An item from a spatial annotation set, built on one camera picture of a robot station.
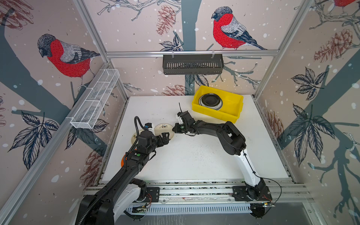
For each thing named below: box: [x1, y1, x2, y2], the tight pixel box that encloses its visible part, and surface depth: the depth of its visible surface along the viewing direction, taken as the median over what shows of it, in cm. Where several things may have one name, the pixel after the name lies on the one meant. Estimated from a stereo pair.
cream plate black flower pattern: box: [153, 123, 175, 140], surface depth 102 cm
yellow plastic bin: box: [191, 85, 244, 124], surface depth 113 cm
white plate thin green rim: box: [198, 95, 224, 111], surface depth 112 cm
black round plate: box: [201, 92, 222, 107], surface depth 116 cm
